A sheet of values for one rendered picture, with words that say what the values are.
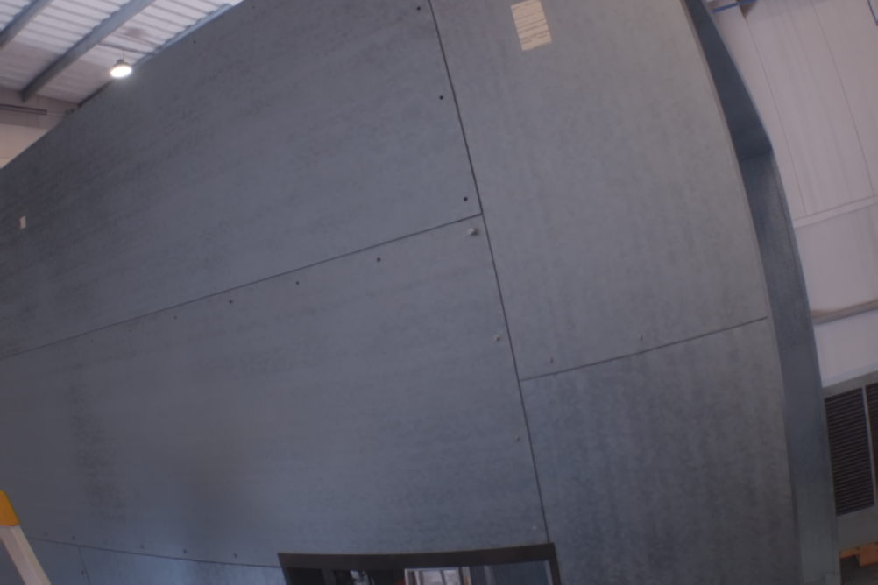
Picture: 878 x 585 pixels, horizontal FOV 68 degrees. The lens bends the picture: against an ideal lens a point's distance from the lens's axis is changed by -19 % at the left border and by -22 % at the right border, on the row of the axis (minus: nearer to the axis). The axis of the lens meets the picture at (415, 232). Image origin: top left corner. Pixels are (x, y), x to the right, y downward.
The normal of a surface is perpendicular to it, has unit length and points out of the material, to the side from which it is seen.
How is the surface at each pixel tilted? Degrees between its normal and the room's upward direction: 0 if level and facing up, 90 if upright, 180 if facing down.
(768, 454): 90
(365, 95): 90
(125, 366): 90
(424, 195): 90
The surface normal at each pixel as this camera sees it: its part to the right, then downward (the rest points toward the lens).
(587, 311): -0.50, -0.02
